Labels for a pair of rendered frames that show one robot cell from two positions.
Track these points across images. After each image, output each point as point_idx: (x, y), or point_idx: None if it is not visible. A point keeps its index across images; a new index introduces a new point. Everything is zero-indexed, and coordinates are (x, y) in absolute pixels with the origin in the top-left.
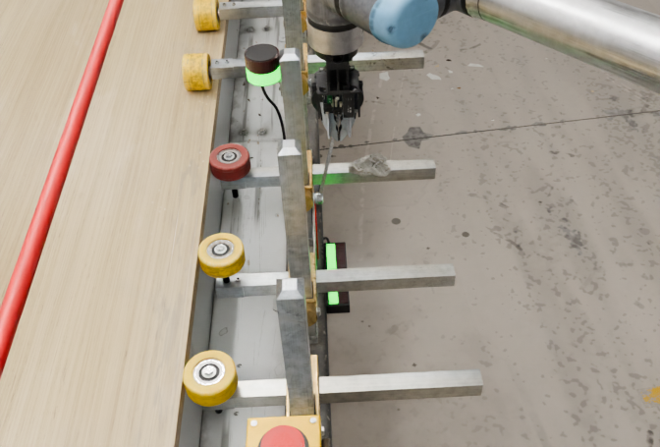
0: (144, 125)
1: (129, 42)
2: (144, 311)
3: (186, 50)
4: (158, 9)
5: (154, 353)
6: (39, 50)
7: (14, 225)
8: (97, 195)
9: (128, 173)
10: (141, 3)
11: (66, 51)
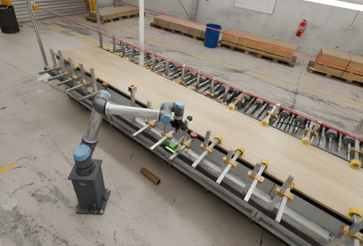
0: (212, 131)
1: (241, 141)
2: (173, 114)
3: (232, 146)
4: (253, 151)
5: None
6: (247, 131)
7: (200, 112)
8: (199, 120)
9: (201, 124)
10: (258, 150)
11: (244, 133)
